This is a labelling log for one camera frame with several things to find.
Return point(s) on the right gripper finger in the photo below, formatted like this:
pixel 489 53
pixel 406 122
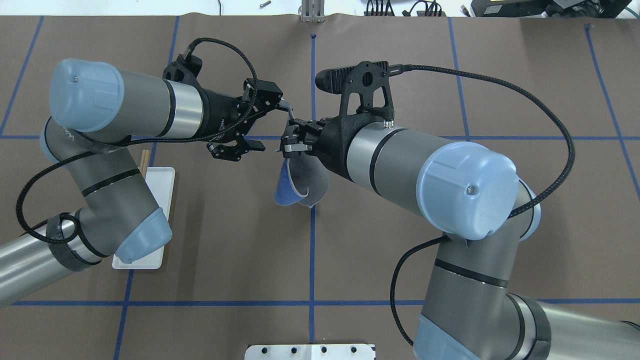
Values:
pixel 297 130
pixel 289 149

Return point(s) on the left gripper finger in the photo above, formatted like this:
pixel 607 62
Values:
pixel 262 97
pixel 234 153

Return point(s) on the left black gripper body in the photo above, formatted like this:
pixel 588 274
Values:
pixel 218 113

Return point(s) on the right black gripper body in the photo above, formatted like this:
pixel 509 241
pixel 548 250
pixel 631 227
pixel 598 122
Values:
pixel 332 141

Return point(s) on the blue grey towel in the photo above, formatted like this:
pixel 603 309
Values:
pixel 302 180

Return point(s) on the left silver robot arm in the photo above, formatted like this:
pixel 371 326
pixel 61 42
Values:
pixel 96 109

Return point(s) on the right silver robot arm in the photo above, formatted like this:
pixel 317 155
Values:
pixel 467 192

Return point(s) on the white wooden towel rack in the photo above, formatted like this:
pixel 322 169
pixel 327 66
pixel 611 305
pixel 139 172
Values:
pixel 144 248

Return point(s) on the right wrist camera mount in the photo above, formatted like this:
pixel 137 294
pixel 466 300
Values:
pixel 369 81

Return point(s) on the aluminium frame post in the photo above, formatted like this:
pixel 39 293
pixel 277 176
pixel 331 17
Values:
pixel 312 11

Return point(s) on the white pedestal column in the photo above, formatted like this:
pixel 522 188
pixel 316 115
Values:
pixel 333 351

